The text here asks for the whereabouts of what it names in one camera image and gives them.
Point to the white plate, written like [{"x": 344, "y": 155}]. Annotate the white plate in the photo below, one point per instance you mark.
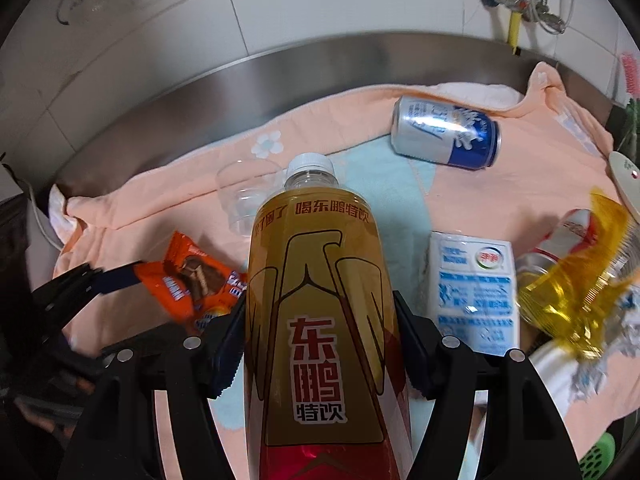
[{"x": 627, "y": 175}]

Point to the white towel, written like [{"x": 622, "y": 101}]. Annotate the white towel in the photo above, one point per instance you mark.
[{"x": 480, "y": 94}]

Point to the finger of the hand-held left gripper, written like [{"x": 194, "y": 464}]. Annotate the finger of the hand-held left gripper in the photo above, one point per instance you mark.
[{"x": 117, "y": 278}]

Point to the amber drink bottle white cap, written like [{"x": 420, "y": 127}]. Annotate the amber drink bottle white cap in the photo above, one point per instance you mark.
[{"x": 320, "y": 270}]

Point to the red white can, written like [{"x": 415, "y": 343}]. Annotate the red white can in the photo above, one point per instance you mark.
[{"x": 565, "y": 235}]

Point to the white blue milk carton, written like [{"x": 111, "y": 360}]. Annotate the white blue milk carton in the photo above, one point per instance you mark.
[{"x": 475, "y": 290}]

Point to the pink brush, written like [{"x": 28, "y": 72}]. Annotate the pink brush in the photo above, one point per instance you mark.
[{"x": 631, "y": 77}]

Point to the orange snack packet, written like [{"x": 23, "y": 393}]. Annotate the orange snack packet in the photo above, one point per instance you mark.
[{"x": 185, "y": 280}]

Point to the yellow crinkled wrapper bottle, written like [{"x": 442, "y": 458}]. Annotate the yellow crinkled wrapper bottle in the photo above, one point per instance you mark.
[{"x": 575, "y": 300}]

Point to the peach towel with blue print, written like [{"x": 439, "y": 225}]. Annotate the peach towel with blue print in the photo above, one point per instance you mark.
[{"x": 350, "y": 125}]

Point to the round green plastic basket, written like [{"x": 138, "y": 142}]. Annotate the round green plastic basket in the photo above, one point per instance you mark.
[{"x": 597, "y": 457}]

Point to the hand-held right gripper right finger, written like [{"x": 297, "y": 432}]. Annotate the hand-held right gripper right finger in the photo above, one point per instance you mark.
[{"x": 407, "y": 342}]

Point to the blue silver drink can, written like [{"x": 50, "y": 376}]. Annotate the blue silver drink can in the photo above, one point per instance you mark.
[{"x": 440, "y": 132}]

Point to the clear plastic cup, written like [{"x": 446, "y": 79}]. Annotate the clear plastic cup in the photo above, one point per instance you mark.
[{"x": 245, "y": 195}]

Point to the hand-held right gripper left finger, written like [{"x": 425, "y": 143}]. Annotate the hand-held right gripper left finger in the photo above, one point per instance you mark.
[{"x": 227, "y": 355}]

